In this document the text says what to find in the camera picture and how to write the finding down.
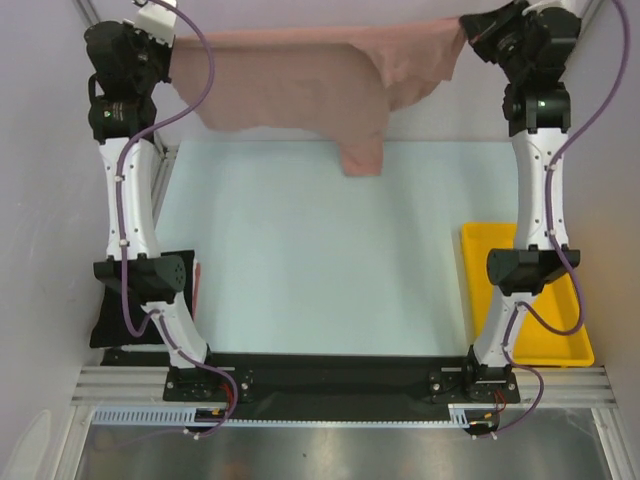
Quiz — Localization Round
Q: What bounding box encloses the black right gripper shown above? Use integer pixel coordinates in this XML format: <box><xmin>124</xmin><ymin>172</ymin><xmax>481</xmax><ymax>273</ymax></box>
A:
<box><xmin>463</xmin><ymin>0</ymin><xmax>541</xmax><ymax>83</ymax></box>

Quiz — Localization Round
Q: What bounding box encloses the pink t shirt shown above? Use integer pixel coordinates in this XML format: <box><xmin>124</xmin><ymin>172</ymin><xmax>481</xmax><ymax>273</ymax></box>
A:
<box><xmin>170</xmin><ymin>17</ymin><xmax>467</xmax><ymax>177</ymax></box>

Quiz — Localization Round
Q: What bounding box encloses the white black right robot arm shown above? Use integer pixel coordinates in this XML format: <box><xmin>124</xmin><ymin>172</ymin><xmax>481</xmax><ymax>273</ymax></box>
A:
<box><xmin>459</xmin><ymin>1</ymin><xmax>582</xmax><ymax>401</ymax></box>

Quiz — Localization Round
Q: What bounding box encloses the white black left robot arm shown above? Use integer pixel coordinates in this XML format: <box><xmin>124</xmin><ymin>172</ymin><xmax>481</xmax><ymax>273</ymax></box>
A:
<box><xmin>84</xmin><ymin>21</ymin><xmax>221</xmax><ymax>400</ymax></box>

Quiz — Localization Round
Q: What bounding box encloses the folded black t shirt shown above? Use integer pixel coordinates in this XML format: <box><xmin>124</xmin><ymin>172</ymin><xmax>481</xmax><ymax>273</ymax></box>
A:
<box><xmin>89</xmin><ymin>250</ymin><xmax>196</xmax><ymax>349</ymax></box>

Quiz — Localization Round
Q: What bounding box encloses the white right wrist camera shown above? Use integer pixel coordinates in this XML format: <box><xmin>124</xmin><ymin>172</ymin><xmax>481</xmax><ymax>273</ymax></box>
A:
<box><xmin>522</xmin><ymin>0</ymin><xmax>565</xmax><ymax>15</ymax></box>

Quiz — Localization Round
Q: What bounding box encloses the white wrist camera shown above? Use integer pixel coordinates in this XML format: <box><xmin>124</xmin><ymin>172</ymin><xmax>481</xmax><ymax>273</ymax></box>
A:
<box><xmin>522</xmin><ymin>0</ymin><xmax>565</xmax><ymax>15</ymax></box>
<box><xmin>133</xmin><ymin>1</ymin><xmax>177</xmax><ymax>47</ymax></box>

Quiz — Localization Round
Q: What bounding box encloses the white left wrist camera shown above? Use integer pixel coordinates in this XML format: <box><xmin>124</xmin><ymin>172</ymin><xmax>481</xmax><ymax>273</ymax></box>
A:
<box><xmin>133</xmin><ymin>1</ymin><xmax>177</xmax><ymax>47</ymax></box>

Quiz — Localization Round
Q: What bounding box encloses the right aluminium corner post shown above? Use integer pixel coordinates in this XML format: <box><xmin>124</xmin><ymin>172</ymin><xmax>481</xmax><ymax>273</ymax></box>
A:
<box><xmin>513</xmin><ymin>0</ymin><xmax>609</xmax><ymax>151</ymax></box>

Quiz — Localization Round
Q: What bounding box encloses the aluminium corner post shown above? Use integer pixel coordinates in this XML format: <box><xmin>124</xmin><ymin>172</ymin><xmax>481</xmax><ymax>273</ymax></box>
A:
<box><xmin>72</xmin><ymin>0</ymin><xmax>178</xmax><ymax>220</ymax></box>
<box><xmin>513</xmin><ymin>0</ymin><xmax>609</xmax><ymax>151</ymax></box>

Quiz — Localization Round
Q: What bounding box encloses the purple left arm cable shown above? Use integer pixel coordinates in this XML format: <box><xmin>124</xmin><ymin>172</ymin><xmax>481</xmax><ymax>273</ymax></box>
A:
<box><xmin>112</xmin><ymin>0</ymin><xmax>219</xmax><ymax>361</ymax></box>

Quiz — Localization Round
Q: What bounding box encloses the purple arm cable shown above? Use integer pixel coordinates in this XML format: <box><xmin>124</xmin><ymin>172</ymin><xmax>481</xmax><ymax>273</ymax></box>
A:
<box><xmin>499</xmin><ymin>0</ymin><xmax>632</xmax><ymax>361</ymax></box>
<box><xmin>112</xmin><ymin>0</ymin><xmax>219</xmax><ymax>361</ymax></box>

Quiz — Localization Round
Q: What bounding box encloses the left aluminium corner post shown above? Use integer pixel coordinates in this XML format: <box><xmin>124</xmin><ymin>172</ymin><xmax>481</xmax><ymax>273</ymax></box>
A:
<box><xmin>72</xmin><ymin>0</ymin><xmax>178</xmax><ymax>220</ymax></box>

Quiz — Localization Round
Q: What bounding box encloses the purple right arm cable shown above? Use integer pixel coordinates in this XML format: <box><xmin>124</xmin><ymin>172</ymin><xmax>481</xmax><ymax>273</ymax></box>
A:
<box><xmin>499</xmin><ymin>0</ymin><xmax>632</xmax><ymax>361</ymax></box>

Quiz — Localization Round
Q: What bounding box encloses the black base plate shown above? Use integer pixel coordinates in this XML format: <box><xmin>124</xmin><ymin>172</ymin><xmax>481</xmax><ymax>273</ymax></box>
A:
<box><xmin>163</xmin><ymin>353</ymin><xmax>520</xmax><ymax>412</ymax></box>

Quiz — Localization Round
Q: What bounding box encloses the aluminium frame rail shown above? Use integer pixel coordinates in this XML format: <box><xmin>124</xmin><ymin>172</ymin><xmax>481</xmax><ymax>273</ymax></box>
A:
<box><xmin>71</xmin><ymin>366</ymin><xmax>616</xmax><ymax>408</ymax></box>

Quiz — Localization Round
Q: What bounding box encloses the white slotted cable duct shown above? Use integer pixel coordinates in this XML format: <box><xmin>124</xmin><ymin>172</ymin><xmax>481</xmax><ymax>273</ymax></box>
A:
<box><xmin>93</xmin><ymin>404</ymin><xmax>500</xmax><ymax>430</ymax></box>

